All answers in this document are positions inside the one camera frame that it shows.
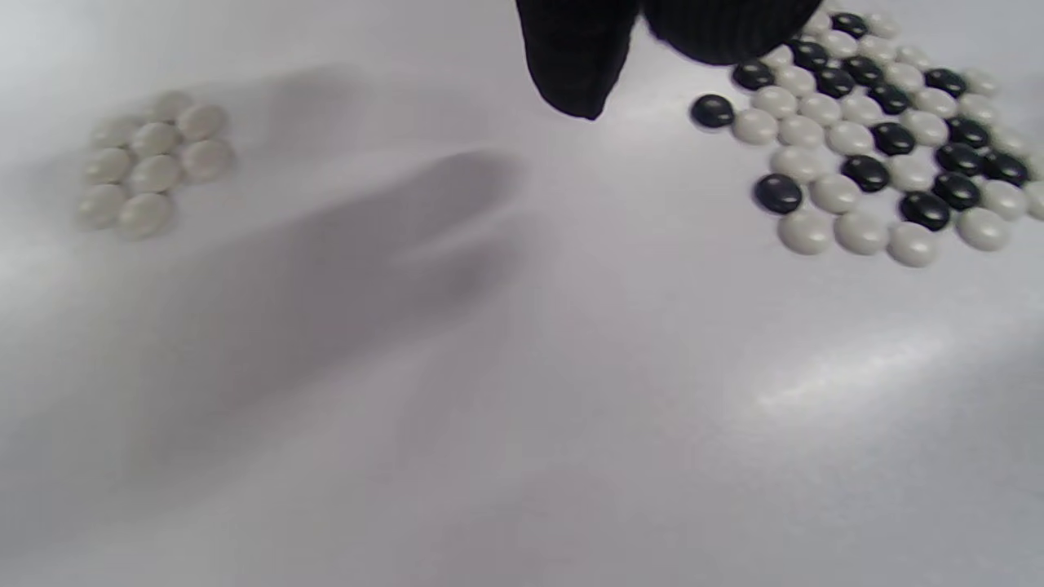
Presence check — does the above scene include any person's left hand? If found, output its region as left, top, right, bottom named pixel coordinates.
left=515, top=0, right=825, bottom=121

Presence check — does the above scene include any pile of mixed go stones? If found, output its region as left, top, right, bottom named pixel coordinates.
left=689, top=10, right=1044, bottom=268

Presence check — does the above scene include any group of white go stones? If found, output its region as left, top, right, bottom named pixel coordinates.
left=77, top=90, right=237, bottom=241

